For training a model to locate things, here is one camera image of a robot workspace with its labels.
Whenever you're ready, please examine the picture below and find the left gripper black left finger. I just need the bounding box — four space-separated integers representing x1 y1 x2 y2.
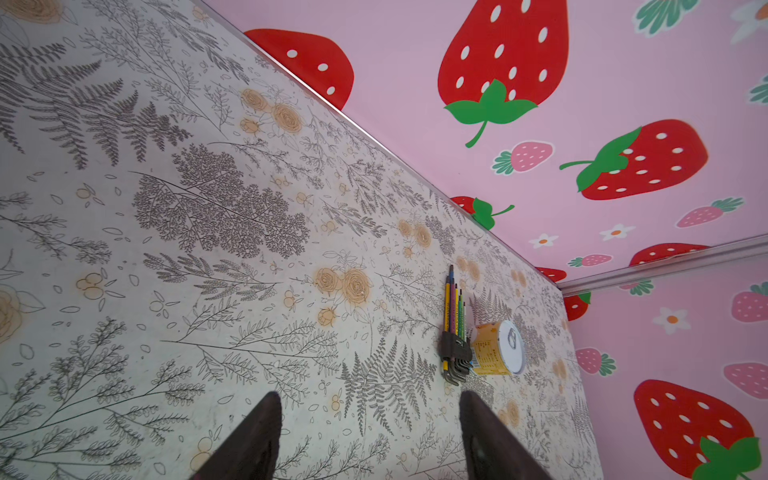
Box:
191 391 282 480

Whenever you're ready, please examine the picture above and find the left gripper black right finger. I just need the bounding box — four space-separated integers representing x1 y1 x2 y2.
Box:
459 390 551 480

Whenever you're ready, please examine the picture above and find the yellow tin can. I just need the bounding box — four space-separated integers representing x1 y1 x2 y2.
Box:
471 320 525 375

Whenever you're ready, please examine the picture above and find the colourful hex key set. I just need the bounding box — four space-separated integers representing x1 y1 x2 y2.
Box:
438 265 472 386

